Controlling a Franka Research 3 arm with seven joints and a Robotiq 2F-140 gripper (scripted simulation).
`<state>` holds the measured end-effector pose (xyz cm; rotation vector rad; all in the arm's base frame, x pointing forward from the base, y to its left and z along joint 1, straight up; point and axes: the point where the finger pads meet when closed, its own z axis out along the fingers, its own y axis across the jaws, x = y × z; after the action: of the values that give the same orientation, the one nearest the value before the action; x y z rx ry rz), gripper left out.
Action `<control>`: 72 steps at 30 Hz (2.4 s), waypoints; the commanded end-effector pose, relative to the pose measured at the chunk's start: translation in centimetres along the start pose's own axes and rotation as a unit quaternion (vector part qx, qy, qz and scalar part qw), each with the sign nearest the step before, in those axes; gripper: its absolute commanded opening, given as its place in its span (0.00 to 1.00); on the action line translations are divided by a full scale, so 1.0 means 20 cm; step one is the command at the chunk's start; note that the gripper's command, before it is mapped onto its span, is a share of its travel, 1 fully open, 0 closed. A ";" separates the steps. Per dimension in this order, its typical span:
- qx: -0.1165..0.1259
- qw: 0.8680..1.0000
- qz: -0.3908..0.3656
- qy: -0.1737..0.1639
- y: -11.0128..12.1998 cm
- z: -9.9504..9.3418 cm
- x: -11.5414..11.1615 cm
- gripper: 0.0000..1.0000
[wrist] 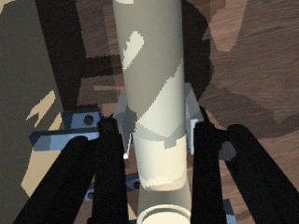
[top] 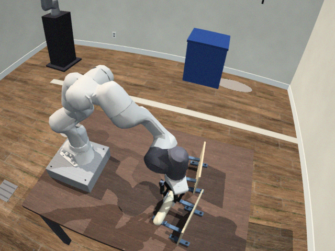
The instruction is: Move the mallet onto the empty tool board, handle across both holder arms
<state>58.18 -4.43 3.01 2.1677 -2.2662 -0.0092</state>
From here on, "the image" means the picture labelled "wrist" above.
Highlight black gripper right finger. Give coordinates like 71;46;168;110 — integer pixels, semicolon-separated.
185;82;299;224

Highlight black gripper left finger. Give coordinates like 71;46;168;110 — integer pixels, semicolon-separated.
12;88;132;224

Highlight cream cylindrical handle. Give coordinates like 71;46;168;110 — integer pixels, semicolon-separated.
112;0;192;224

